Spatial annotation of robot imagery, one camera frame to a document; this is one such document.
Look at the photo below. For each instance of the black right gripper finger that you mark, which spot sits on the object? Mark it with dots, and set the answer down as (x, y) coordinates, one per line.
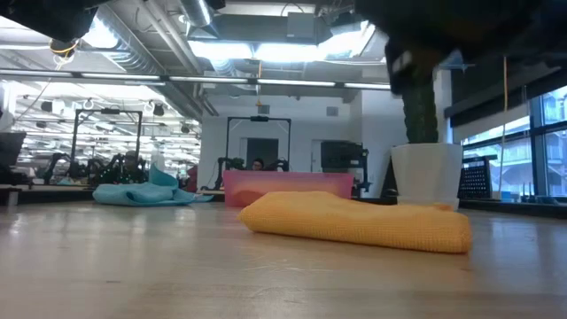
(412, 68)

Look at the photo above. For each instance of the orange microfiber towel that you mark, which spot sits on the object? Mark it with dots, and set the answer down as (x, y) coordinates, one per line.
(354, 221)

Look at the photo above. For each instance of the red plastic basket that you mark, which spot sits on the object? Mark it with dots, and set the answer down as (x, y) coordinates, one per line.
(288, 184)

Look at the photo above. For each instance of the small teal microfiber towel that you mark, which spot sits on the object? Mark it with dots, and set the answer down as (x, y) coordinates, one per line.
(146, 192)

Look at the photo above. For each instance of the white hexagonal plant pot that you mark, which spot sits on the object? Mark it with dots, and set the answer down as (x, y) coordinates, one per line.
(427, 177)

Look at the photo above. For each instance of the black background appliance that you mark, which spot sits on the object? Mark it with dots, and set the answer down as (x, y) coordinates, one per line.
(341, 155)

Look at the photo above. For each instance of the grey ceiling unit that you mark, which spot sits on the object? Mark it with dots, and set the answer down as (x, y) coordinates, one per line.
(300, 24)

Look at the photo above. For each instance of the black perforated crate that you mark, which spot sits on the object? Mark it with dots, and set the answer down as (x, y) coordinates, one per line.
(475, 177)

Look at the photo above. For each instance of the black background monitor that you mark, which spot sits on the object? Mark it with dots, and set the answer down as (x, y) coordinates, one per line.
(11, 148)

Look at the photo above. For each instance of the black background station frame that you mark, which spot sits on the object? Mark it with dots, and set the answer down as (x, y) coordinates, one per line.
(259, 119)
(106, 111)

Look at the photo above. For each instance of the silver ceiling duct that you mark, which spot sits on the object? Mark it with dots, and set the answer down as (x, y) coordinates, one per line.
(199, 11)

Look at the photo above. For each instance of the black aluminium table frame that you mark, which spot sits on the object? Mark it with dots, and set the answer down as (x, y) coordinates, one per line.
(509, 207)

